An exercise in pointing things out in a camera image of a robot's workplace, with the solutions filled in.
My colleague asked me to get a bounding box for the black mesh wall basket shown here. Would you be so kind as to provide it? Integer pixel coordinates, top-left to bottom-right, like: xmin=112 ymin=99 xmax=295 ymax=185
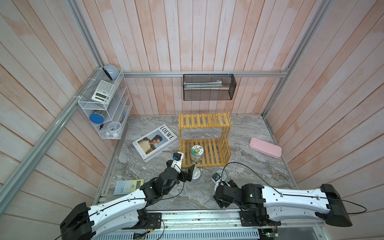
xmin=183 ymin=74 xmax=237 ymax=101

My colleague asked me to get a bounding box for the Loewe magazine book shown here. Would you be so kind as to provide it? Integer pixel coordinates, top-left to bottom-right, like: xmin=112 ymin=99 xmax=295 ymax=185
xmin=133 ymin=125 xmax=178 ymax=162

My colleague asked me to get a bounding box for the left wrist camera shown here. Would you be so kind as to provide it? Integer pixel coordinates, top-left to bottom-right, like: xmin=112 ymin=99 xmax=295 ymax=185
xmin=171 ymin=152 xmax=184 ymax=173

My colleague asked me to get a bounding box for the yellow green calculator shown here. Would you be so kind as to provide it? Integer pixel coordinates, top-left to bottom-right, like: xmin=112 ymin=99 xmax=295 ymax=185
xmin=114 ymin=180 xmax=144 ymax=196

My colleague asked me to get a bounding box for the white wire wall rack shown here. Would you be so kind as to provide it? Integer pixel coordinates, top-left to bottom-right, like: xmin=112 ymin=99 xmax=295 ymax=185
xmin=78 ymin=68 xmax=133 ymax=140

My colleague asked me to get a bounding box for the white cup in rack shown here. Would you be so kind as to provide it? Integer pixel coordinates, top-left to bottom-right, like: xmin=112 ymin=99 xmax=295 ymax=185
xmin=106 ymin=121 xmax=122 ymax=139

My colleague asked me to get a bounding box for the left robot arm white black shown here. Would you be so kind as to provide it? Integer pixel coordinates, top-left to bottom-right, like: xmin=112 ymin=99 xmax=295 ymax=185
xmin=56 ymin=165 xmax=195 ymax=240

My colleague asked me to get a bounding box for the white desk calculator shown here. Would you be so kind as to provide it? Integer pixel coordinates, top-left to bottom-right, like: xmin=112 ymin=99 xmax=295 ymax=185
xmin=91 ymin=80 xmax=116 ymax=105

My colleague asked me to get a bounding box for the glass jar sunflower lid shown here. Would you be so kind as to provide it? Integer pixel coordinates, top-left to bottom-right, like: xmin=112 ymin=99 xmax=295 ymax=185
xmin=191 ymin=145 xmax=204 ymax=164

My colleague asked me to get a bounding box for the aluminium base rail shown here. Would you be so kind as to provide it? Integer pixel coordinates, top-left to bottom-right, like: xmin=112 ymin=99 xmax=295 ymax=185
xmin=102 ymin=210 xmax=331 ymax=240

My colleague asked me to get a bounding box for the bamboo two-tier shelf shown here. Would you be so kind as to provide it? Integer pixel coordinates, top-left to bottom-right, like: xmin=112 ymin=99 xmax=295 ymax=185
xmin=178 ymin=113 xmax=233 ymax=168

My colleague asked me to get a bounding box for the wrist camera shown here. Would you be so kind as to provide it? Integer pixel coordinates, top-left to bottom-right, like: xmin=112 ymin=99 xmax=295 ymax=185
xmin=171 ymin=152 xmax=184 ymax=173
xmin=212 ymin=173 xmax=222 ymax=184

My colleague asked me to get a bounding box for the light blue round gadget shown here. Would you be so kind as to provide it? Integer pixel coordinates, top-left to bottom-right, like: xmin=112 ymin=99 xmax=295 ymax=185
xmin=102 ymin=65 xmax=120 ymax=82

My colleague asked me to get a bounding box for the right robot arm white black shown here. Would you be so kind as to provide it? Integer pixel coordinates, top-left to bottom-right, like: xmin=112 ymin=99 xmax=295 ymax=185
xmin=214 ymin=181 xmax=353 ymax=227

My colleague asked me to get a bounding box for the pink plastic case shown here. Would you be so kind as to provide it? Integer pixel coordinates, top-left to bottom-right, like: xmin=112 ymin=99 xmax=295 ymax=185
xmin=249 ymin=138 xmax=282 ymax=159

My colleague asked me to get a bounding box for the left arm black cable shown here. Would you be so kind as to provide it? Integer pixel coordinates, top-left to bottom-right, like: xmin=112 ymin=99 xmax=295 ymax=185
xmin=53 ymin=163 xmax=187 ymax=240

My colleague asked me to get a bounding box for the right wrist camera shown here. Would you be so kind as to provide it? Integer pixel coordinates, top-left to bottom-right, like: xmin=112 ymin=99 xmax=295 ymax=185
xmin=212 ymin=173 xmax=222 ymax=184

